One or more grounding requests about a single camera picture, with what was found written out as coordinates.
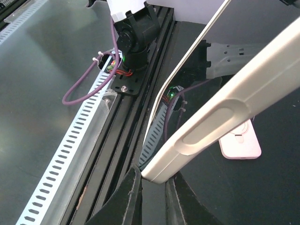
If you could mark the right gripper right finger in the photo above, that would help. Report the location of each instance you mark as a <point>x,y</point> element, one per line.
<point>182,206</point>

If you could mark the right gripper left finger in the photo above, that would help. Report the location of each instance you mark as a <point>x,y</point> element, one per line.
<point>124,207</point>

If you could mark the beige cased phone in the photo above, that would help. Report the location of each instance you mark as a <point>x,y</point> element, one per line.
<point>268,77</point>

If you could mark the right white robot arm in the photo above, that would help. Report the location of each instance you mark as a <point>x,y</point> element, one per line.
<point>141,34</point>

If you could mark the pink cased phone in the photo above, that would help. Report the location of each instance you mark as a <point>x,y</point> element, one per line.
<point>241,143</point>

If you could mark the small circuit board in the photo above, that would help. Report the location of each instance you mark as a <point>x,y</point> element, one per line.
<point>170,93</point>

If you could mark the black aluminium front rail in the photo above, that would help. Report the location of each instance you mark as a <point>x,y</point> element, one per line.
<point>122,133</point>

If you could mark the light blue slotted cable duct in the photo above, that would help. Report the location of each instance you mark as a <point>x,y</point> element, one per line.
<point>43,195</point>

